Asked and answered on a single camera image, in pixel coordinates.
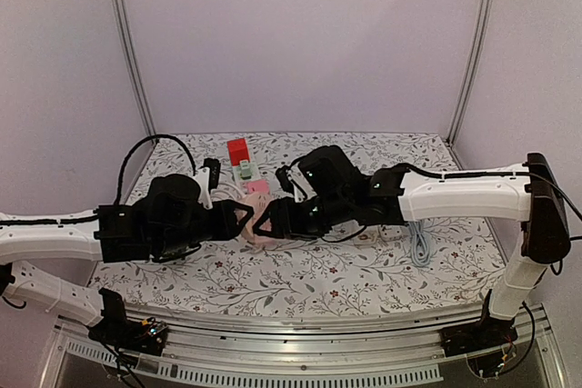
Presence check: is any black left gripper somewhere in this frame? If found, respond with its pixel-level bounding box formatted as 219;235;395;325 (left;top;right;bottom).
154;200;254;256

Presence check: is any pink round socket base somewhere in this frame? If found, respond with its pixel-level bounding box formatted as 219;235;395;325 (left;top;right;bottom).
240;192;275;250

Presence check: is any pink plug adapter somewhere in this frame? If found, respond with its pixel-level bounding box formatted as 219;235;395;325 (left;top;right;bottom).
246;179;270;194

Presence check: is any green plug adapter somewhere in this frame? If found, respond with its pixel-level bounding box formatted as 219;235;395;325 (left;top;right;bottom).
238;160;253;181

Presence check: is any white power strip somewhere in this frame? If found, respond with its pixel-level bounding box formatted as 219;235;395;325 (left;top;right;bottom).
232;160;262;194

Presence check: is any red cube adapter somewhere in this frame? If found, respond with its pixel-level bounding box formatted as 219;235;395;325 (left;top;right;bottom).
226;138;250;167

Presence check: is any white cube socket tiger print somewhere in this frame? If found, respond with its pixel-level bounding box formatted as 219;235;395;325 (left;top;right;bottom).
355;224;406;246

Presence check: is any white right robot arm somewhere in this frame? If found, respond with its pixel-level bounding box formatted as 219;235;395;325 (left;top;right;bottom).
253;145;571;348

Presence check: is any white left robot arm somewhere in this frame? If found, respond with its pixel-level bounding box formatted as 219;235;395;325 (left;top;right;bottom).
1;174;254;346

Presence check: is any floral tablecloth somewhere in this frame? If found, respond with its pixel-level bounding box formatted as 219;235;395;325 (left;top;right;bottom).
89;133;504;318

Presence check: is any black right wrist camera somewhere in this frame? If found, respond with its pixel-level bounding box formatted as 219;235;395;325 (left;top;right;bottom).
276;165;296;194

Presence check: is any aluminium table edge rail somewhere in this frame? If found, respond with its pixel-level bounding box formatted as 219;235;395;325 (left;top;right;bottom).
39;304;568;387

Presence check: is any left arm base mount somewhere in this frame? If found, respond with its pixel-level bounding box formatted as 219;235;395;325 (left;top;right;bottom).
88;288;168;356

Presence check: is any light blue coiled cable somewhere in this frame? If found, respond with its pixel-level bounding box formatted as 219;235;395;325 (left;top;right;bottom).
408;219;431;267

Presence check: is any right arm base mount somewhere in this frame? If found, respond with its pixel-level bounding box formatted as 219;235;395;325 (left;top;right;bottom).
438;291;517;357

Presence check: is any left aluminium frame post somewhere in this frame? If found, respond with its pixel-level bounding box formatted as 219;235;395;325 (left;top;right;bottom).
111;0;156;135

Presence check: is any aluminium frame post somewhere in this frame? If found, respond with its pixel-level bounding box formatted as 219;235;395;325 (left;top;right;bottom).
111;0;156;135
446;0;494;148

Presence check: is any right aluminium frame post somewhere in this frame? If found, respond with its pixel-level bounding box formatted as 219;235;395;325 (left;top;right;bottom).
446;0;494;148

